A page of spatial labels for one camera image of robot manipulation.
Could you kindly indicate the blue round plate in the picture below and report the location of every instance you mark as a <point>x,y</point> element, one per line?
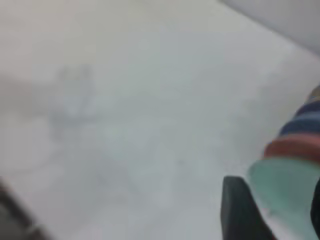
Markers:
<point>300,125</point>

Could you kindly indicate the beige round plate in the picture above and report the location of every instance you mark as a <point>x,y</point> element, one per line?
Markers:
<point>316,93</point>

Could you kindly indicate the pink round plate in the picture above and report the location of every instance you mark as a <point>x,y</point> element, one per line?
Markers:
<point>292,147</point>

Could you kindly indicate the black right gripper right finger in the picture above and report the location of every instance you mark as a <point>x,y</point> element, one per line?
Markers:
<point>316,215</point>

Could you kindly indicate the green round plate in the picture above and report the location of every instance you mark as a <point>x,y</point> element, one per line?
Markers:
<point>287,185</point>

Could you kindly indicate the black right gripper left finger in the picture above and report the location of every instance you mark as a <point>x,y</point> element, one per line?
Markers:
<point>240,212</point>

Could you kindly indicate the dark purple round plate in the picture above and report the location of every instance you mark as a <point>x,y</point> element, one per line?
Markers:
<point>310,107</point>

